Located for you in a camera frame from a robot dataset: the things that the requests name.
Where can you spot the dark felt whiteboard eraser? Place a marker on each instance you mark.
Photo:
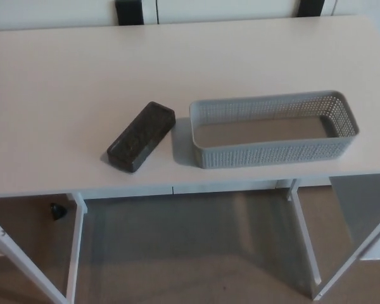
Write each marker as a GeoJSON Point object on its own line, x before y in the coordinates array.
{"type": "Point", "coordinates": [141, 137]}

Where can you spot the white desk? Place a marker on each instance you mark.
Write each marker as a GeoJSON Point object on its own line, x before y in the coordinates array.
{"type": "Point", "coordinates": [82, 95]}

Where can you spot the grey perforated plastic basket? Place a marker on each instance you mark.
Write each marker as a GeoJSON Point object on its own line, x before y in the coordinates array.
{"type": "Point", "coordinates": [272, 155]}

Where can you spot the black floor door stopper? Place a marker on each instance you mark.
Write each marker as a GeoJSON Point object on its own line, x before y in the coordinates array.
{"type": "Point", "coordinates": [57, 211]}

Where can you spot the white cabinet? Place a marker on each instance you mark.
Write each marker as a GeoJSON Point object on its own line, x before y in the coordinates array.
{"type": "Point", "coordinates": [225, 9]}

